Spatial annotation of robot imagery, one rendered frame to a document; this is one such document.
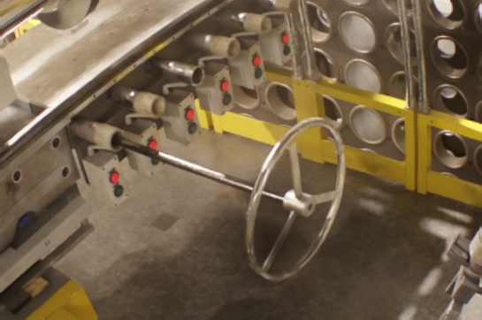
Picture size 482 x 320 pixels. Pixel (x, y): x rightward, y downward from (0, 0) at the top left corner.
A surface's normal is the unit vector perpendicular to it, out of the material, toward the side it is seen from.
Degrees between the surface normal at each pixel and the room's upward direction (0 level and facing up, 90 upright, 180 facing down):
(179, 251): 0
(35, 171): 90
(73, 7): 90
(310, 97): 90
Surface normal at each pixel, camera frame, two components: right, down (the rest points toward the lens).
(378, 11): -0.60, 0.52
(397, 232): -0.16, -0.82
